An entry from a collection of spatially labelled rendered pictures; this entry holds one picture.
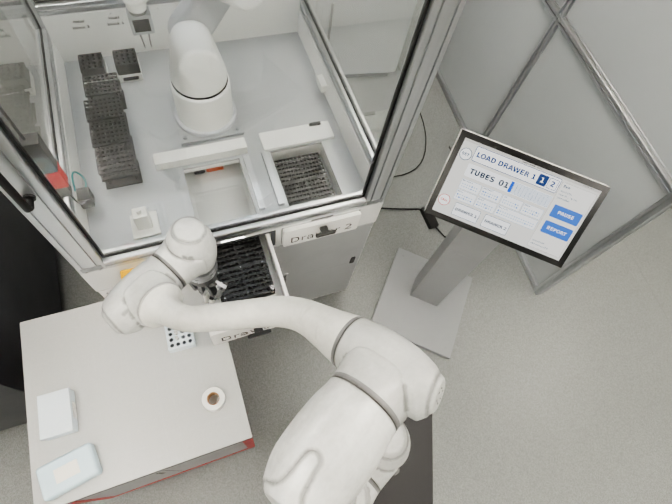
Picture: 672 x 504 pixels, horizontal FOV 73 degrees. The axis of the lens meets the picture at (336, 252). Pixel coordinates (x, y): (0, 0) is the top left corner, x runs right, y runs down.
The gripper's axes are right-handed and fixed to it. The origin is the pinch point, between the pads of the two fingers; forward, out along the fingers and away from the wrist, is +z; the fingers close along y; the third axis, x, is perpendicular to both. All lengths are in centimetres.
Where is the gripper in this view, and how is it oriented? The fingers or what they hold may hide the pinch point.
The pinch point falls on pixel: (209, 296)
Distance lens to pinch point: 141.3
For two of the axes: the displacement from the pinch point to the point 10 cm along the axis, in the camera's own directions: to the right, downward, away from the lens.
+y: 9.4, 3.4, -0.3
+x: 3.2, -8.3, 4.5
